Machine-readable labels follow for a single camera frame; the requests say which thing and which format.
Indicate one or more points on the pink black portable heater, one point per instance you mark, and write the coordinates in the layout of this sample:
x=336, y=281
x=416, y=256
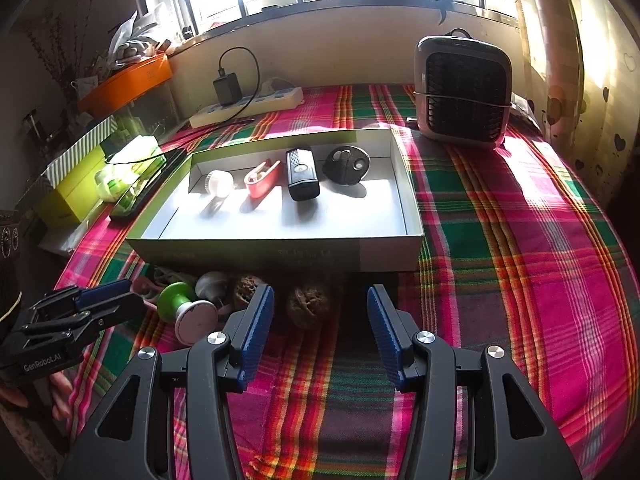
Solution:
x=463, y=89

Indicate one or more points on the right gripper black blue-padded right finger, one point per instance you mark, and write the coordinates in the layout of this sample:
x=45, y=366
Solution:
x=511, y=434

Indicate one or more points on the black round disc gadget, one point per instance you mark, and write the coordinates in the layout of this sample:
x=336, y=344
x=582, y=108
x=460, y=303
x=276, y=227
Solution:
x=346, y=165

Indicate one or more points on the black window latch hook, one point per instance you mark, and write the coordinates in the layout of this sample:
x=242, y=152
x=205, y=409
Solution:
x=447, y=0

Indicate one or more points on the white power strip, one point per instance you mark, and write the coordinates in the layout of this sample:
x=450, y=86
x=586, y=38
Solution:
x=280, y=100

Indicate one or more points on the pink earbud case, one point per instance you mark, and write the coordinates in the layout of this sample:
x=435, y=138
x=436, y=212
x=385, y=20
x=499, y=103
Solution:
x=147, y=290

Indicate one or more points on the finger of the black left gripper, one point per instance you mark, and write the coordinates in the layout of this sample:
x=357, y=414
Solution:
x=73, y=315

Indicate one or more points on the black charger adapter with cable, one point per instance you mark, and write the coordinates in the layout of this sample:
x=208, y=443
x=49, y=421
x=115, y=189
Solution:
x=227, y=86

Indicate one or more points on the black remote control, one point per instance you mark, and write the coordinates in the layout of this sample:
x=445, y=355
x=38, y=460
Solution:
x=132, y=202

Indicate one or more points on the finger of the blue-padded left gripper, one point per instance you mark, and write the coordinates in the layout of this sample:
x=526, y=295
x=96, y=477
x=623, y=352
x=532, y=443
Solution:
x=91, y=296

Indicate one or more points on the plaid pink green bedsheet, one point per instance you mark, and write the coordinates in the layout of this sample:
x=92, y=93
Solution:
x=515, y=253

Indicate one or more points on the white round small object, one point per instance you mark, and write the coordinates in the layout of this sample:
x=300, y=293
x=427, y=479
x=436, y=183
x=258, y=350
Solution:
x=219, y=183

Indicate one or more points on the yellow green gift box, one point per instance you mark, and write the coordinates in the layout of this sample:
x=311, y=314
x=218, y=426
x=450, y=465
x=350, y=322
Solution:
x=72, y=200

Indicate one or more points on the green white plastic package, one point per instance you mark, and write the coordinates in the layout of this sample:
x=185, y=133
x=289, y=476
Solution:
x=126, y=166

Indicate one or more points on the black rectangular device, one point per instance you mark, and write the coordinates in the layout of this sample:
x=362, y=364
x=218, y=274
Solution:
x=301, y=173

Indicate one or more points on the green white knob gadget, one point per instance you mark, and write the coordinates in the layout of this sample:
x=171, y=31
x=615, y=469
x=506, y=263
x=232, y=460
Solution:
x=193, y=318

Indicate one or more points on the green white cardboard box tray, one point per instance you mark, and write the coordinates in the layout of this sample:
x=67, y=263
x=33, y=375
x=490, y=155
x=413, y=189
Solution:
x=373, y=226

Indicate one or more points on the patterned window curtain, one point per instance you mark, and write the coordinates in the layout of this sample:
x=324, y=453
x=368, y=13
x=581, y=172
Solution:
x=584, y=71

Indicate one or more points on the orange storage box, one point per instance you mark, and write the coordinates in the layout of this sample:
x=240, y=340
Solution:
x=126, y=86

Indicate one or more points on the brown walnut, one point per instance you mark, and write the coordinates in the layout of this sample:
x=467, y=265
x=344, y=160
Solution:
x=308, y=306
x=243, y=290

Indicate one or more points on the red earbud case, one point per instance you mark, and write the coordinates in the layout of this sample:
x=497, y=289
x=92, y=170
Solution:
x=260, y=180

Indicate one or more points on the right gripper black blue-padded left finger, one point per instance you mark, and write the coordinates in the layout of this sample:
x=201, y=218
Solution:
x=130, y=435

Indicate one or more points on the white round plug gadget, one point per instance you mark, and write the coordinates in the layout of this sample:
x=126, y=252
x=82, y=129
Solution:
x=213, y=287

